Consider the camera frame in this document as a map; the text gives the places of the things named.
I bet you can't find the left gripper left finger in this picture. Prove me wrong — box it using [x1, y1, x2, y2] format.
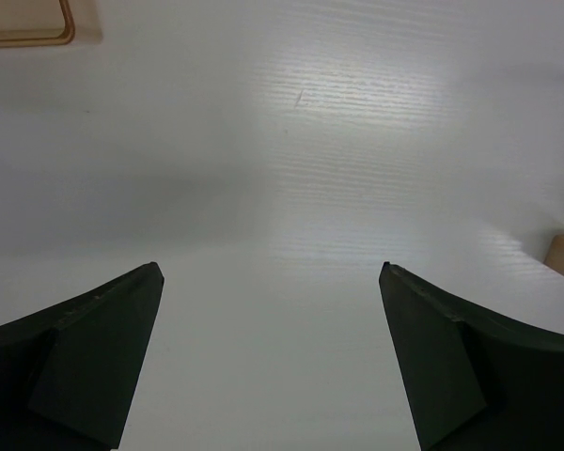
[0, 262, 165, 450]

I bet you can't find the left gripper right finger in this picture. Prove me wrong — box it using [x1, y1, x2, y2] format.
[379, 262, 564, 450]

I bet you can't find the wooden block box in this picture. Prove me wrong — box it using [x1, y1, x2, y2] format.
[0, 0, 103, 49]

